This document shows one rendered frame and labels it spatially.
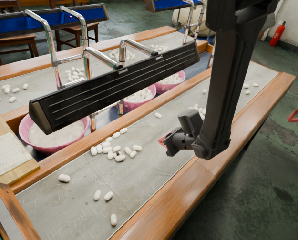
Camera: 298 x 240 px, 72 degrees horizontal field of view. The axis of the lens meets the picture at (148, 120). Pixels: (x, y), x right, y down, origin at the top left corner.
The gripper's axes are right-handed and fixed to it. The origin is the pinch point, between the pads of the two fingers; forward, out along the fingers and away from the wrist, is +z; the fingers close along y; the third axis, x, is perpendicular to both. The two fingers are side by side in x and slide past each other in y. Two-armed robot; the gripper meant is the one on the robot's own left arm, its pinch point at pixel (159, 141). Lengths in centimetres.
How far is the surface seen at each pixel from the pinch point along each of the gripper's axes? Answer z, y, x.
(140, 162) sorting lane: 6.7, 7.6, 4.9
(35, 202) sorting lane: 14.9, 42.2, -2.4
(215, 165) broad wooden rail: -11.0, -11.7, 17.0
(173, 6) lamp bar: 32, -82, -59
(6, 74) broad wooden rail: 70, 22, -53
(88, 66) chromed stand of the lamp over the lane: 4.1, 11.7, -34.1
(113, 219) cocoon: -1.9, 29.0, 9.9
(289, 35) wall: 73, -474, 18
